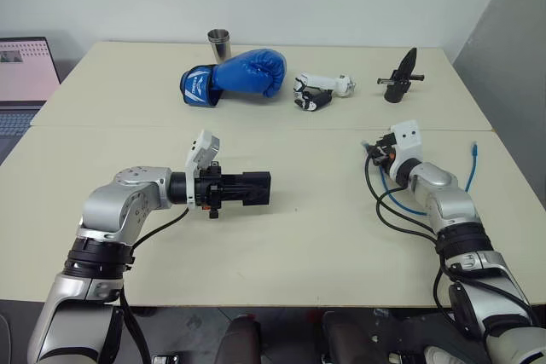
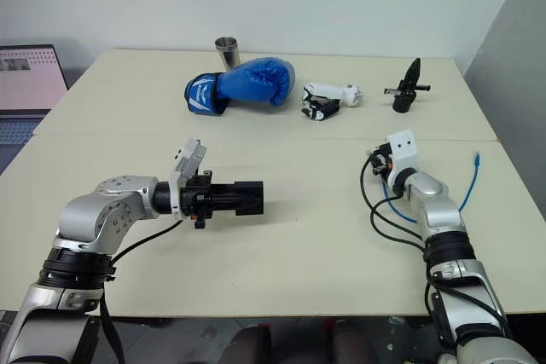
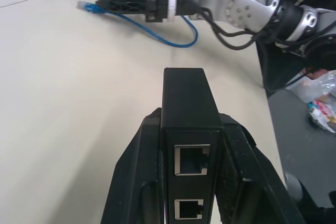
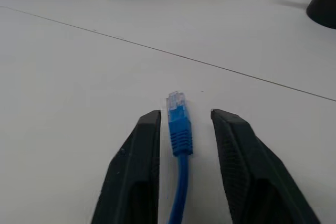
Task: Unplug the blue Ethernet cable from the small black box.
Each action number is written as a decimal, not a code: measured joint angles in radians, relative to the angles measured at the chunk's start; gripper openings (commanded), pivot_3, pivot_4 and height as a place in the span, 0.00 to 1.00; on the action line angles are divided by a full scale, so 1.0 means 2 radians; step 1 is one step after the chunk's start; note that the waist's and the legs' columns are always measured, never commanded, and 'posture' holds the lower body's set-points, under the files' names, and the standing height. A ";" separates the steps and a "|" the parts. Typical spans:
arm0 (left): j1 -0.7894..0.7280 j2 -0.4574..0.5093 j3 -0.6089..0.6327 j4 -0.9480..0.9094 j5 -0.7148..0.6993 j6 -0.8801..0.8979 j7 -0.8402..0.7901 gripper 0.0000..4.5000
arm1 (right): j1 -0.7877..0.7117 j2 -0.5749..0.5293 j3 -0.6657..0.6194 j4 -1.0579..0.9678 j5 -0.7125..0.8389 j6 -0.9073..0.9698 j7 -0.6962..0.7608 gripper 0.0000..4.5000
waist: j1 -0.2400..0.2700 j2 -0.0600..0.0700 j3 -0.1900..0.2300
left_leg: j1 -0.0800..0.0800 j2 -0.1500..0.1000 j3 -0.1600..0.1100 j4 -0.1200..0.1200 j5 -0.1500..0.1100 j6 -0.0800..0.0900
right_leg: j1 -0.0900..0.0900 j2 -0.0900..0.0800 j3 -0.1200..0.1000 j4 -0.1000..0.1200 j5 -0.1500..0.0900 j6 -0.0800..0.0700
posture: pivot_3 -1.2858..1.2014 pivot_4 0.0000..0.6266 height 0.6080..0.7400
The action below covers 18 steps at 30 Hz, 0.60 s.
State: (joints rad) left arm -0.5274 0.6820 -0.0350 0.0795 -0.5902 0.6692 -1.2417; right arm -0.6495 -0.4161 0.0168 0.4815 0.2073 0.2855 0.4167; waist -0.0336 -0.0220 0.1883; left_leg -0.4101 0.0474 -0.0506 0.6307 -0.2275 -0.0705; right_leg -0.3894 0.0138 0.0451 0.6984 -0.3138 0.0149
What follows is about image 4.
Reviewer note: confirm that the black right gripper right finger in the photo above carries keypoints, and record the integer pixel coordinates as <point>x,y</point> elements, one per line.
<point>252,171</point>

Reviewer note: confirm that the black conical object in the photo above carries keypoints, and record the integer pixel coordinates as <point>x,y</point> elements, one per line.
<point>324,6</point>

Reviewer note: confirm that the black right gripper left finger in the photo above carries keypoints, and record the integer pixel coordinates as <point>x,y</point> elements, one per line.
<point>131,169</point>

